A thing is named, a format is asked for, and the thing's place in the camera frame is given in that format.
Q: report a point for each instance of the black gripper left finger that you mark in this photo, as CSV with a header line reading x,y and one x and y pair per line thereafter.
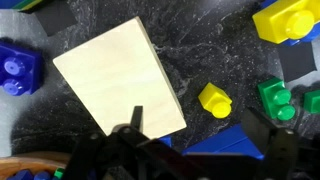
x,y
136,146

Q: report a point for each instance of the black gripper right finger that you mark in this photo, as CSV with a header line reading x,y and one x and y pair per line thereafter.
x,y
276,150

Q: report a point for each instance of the blue triangular block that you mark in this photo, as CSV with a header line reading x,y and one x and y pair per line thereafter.
x,y
230,143

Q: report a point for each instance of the light wooden box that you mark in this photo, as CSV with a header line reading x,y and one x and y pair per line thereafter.
x,y
116,76

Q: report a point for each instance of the green two-stud toy block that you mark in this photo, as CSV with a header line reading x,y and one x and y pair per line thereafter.
x,y
275,96

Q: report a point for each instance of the small yellow single-stud block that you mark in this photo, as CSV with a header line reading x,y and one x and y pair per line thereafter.
x,y
213,98

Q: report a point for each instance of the blue toy building block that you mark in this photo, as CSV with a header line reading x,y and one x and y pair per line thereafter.
x,y
41,176
21,175
23,66

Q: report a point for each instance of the round wooden bowl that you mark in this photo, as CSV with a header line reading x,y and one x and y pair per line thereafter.
x,y
30,161

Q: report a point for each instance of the blue block under yellow block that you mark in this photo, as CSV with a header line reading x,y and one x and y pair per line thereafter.
x,y
300,40

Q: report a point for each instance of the large yellow toy block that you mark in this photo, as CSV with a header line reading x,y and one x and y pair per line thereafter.
x,y
283,20

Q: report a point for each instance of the blue green yellow block stack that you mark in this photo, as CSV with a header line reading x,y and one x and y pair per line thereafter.
x,y
20,3

